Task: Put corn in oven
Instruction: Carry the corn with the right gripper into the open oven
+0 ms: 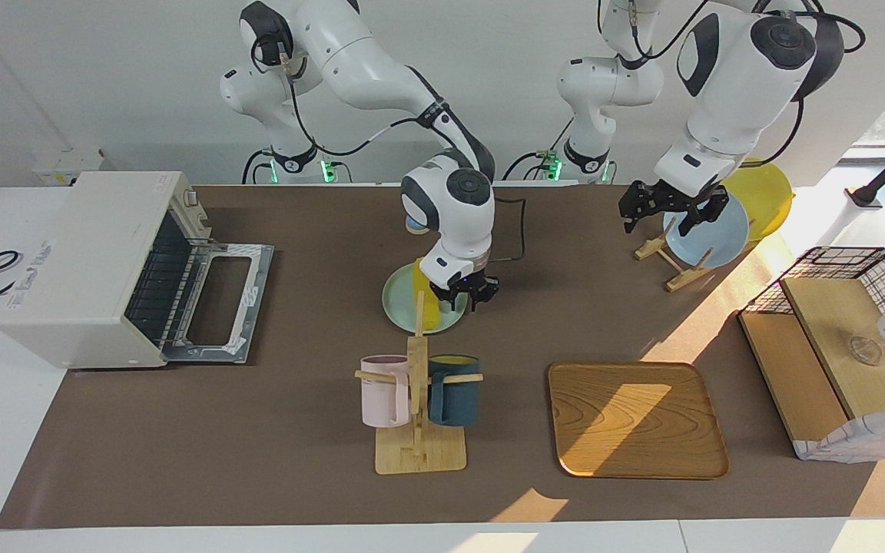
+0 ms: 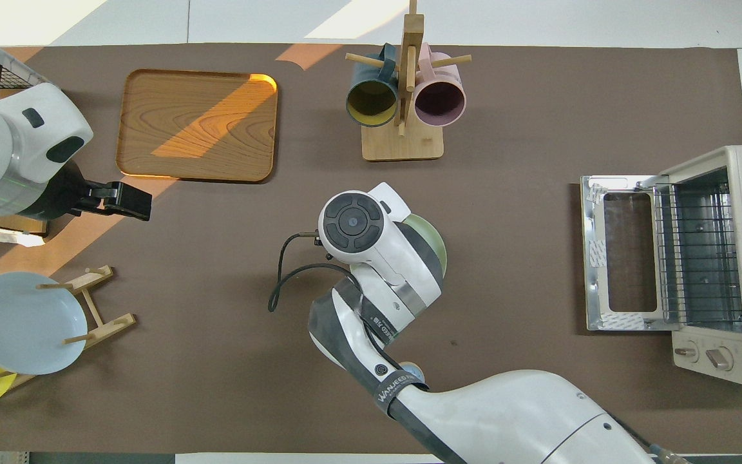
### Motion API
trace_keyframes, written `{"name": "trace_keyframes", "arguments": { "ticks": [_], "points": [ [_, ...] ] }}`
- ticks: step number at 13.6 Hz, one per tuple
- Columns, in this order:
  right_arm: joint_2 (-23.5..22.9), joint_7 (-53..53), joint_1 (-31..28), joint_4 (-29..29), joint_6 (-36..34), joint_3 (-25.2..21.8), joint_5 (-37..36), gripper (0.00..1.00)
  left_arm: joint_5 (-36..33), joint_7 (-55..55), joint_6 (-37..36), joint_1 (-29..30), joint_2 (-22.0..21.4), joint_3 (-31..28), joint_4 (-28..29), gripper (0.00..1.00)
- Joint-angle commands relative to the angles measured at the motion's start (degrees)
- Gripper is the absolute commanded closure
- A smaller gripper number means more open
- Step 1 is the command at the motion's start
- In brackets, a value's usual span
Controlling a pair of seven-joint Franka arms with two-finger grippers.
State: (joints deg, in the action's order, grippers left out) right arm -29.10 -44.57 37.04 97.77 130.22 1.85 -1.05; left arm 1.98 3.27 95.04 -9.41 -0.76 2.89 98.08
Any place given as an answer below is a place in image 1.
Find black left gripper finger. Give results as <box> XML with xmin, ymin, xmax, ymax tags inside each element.
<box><xmin>618</xmin><ymin>183</ymin><xmax>653</xmax><ymax>233</ymax></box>
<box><xmin>678</xmin><ymin>195</ymin><xmax>729</xmax><ymax>237</ymax></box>

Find yellow corn cob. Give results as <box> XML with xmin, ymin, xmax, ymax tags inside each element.
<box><xmin>414</xmin><ymin>257</ymin><xmax>444</xmax><ymax>333</ymax></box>

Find light teal plate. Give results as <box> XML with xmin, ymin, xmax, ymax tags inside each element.
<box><xmin>382</xmin><ymin>265</ymin><xmax>469</xmax><ymax>335</ymax></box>

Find glass oven door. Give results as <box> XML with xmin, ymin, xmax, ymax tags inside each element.
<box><xmin>162</xmin><ymin>240</ymin><xmax>275</xmax><ymax>365</ymax></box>

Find metal oven rack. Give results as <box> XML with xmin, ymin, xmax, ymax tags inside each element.
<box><xmin>124</xmin><ymin>211</ymin><xmax>209</xmax><ymax>348</ymax></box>

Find white toaster oven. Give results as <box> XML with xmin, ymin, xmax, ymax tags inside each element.
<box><xmin>0</xmin><ymin>171</ymin><xmax>213</xmax><ymax>370</ymax></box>

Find light blue plate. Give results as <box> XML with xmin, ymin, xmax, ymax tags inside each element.
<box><xmin>662</xmin><ymin>198</ymin><xmax>751</xmax><ymax>269</ymax></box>

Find yellow plate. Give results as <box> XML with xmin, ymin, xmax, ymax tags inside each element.
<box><xmin>723</xmin><ymin>159</ymin><xmax>795</xmax><ymax>242</ymax></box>

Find wooden plate rack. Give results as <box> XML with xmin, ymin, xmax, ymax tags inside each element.
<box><xmin>635</xmin><ymin>230</ymin><xmax>720</xmax><ymax>293</ymax></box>

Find dark blue mug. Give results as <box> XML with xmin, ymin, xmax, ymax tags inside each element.
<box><xmin>427</xmin><ymin>354</ymin><xmax>481</xmax><ymax>428</ymax></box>

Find pink mug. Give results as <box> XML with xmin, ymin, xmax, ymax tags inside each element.
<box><xmin>360</xmin><ymin>355</ymin><xmax>411</xmax><ymax>429</ymax></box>

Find wooden mug rack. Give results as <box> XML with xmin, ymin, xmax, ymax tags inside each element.
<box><xmin>355</xmin><ymin>290</ymin><xmax>484</xmax><ymax>475</ymax></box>

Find light wooden board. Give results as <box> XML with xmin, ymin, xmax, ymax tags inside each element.
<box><xmin>781</xmin><ymin>276</ymin><xmax>885</xmax><ymax>419</ymax></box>

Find brown wooden board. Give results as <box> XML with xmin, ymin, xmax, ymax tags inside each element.
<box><xmin>740</xmin><ymin>311</ymin><xmax>850</xmax><ymax>446</ymax></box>

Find square wooden tray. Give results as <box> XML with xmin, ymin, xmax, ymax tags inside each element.
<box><xmin>548</xmin><ymin>361</ymin><xmax>730</xmax><ymax>480</ymax></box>

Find small clear glass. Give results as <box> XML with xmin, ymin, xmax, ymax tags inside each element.
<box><xmin>850</xmin><ymin>336</ymin><xmax>883</xmax><ymax>366</ymax></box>

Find brown table mat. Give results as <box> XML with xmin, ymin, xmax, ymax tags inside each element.
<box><xmin>0</xmin><ymin>183</ymin><xmax>885</xmax><ymax>531</ymax></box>

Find white grid cloth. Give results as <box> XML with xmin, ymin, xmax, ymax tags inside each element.
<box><xmin>792</xmin><ymin>406</ymin><xmax>885</xmax><ymax>464</ymax></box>

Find white socket box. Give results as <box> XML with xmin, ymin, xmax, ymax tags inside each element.
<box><xmin>33</xmin><ymin>149</ymin><xmax>105</xmax><ymax>187</ymax></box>

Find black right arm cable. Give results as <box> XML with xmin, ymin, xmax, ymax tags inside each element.
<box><xmin>277</xmin><ymin>42</ymin><xmax>528</xmax><ymax>263</ymax></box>

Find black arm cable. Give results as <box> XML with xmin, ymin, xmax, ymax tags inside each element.
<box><xmin>600</xmin><ymin>0</ymin><xmax>867</xmax><ymax>168</ymax></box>
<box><xmin>277</xmin><ymin>42</ymin><xmax>528</xmax><ymax>263</ymax></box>

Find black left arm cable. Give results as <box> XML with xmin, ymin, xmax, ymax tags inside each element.
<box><xmin>600</xmin><ymin>0</ymin><xmax>867</xmax><ymax>168</ymax></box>

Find black base cable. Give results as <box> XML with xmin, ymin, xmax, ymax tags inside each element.
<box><xmin>240</xmin><ymin>148</ymin><xmax>274</xmax><ymax>185</ymax></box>
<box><xmin>502</xmin><ymin>115</ymin><xmax>575</xmax><ymax>182</ymax></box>

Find black wire basket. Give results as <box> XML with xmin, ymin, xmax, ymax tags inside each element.
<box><xmin>740</xmin><ymin>247</ymin><xmax>885</xmax><ymax>385</ymax></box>

